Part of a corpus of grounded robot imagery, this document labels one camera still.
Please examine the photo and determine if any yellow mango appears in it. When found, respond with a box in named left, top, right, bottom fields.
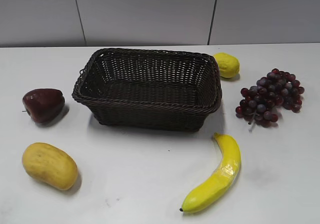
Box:
left=22, top=142, right=78, bottom=191

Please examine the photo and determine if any dark woven rectangular basket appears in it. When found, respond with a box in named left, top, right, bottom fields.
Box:
left=72, top=48, right=222, bottom=132

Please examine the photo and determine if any yellow lemon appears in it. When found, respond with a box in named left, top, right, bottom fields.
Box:
left=213, top=52, right=240, bottom=78

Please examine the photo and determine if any purple grape bunch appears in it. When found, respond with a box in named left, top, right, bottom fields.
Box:
left=235, top=68, right=305, bottom=127

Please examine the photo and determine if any yellow banana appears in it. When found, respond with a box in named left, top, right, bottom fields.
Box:
left=180, top=133, right=242, bottom=213

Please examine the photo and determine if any dark red apple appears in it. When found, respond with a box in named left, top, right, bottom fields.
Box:
left=22, top=88, right=65, bottom=123

